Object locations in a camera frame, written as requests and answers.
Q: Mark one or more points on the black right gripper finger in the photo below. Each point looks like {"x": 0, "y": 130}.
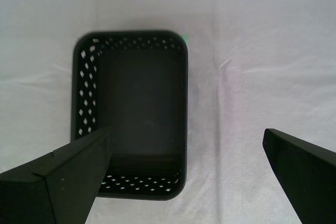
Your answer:
{"x": 309, "y": 182}
{"x": 52, "y": 187}

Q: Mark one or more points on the black perforated plastic basket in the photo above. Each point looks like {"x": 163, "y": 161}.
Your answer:
{"x": 141, "y": 90}

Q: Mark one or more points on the white plastic table cover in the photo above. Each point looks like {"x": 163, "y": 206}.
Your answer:
{"x": 262, "y": 51}

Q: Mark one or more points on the long green tape line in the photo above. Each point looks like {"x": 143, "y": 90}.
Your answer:
{"x": 185, "y": 37}

